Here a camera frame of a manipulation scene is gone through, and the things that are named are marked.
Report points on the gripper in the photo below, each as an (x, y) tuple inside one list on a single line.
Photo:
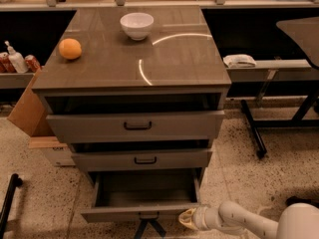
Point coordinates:
[(201, 214)]

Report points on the grey bottom drawer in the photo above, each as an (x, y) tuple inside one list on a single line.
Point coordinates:
[(142, 194)]

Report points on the grey drawer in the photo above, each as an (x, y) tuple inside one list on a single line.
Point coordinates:
[(142, 194), (136, 127), (142, 160)]

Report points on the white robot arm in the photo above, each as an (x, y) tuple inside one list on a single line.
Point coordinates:
[(298, 221)]

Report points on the grey top drawer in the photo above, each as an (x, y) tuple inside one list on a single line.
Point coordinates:
[(136, 127)]

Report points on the grey middle drawer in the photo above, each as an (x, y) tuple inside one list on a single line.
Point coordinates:
[(142, 160)]

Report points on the grey drawer cabinet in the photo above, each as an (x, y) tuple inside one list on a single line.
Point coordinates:
[(176, 68)]

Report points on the black chair base leg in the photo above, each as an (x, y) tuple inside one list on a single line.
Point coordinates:
[(294, 199)]

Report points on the white labelled box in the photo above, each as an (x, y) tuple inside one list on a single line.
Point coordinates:
[(57, 153)]

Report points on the folded white cloth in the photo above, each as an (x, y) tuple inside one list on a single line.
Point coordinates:
[(239, 61)]

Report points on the black stand leg left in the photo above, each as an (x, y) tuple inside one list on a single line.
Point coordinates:
[(15, 181)]

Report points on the brown cardboard box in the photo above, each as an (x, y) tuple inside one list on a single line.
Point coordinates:
[(29, 113)]

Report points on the white ceramic bowl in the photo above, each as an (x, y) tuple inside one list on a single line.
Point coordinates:
[(137, 25)]

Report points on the orange fruit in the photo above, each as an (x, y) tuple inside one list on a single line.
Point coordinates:
[(70, 49)]

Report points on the red soda can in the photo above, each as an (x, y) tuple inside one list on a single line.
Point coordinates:
[(32, 63), (5, 64)]

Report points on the grey side table top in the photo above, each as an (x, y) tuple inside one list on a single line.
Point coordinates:
[(305, 33)]

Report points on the red soda can left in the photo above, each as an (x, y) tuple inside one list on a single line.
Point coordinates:
[(5, 64)]

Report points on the grey shelf rail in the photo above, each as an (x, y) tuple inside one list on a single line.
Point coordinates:
[(275, 70)]

